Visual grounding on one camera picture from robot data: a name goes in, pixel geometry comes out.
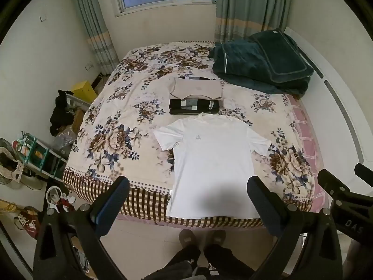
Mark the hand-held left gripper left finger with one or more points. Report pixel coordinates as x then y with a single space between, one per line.
116 201

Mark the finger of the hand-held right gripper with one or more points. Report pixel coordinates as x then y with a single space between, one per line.
364 172
330 181

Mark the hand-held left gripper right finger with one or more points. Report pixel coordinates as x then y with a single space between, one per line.
260 201

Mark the white t-shirt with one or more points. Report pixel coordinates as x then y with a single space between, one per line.
209 163

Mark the person's right forearm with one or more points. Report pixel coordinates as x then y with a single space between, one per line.
354 258

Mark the pink checked sheet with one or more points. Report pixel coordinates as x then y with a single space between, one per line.
306 134

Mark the person's right slipper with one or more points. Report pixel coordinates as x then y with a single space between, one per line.
215 238

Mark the person's slipper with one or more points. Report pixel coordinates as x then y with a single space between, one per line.
187 238
215 238

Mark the small white fan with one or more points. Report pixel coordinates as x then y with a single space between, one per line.
55 195

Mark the white headboard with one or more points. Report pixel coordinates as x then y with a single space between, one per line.
343 108

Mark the person's right leg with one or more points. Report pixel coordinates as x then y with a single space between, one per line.
224 264

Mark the person's left slipper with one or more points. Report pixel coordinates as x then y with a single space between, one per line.
187 238

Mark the clear plastic bag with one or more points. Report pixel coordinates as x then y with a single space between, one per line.
64 140

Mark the green shelf cart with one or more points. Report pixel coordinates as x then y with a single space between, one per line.
43 159

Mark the bed with floral sheet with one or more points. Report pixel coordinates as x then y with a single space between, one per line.
122 116

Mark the brown cardboard box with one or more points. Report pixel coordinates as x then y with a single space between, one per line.
78 120

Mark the shoes on floor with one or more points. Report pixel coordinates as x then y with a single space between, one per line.
27 223

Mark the black cloth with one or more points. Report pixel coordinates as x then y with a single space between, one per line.
59 113

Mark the black patterned folded garment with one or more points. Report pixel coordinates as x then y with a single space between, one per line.
178 106

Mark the standing fan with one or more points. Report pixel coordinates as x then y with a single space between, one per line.
8 163

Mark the yellow box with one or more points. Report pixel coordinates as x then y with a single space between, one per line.
84 92

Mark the beige folded shirt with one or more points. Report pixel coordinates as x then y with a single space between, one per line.
195 89

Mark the dark green pillow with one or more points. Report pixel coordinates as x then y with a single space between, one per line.
279 52

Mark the black white folded garment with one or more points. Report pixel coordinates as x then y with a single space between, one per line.
195 78

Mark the dark green blanket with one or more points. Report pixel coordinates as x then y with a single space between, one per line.
239 61

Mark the grey-green striped curtain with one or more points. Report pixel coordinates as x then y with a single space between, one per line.
250 5
93 26

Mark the white wall switch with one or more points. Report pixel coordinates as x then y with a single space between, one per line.
43 18

